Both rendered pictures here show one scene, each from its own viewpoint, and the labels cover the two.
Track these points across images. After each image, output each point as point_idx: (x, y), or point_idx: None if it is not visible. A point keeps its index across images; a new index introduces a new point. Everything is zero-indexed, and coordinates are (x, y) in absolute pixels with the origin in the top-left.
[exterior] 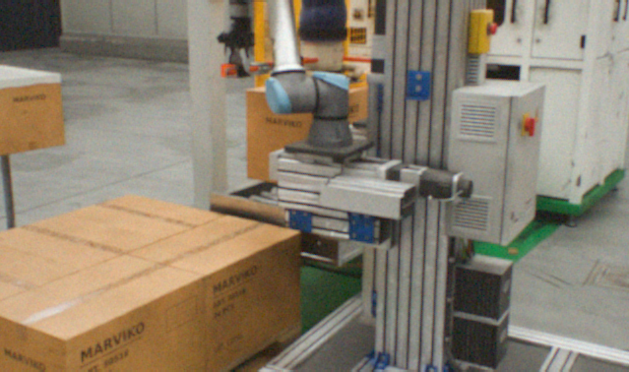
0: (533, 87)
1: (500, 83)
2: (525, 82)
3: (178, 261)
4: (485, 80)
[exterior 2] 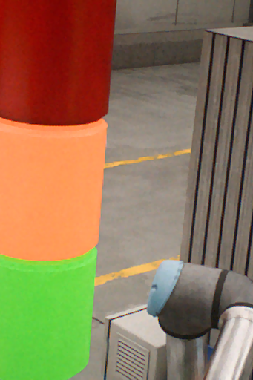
0: (141, 307)
1: (159, 326)
2: (125, 323)
3: None
4: (163, 341)
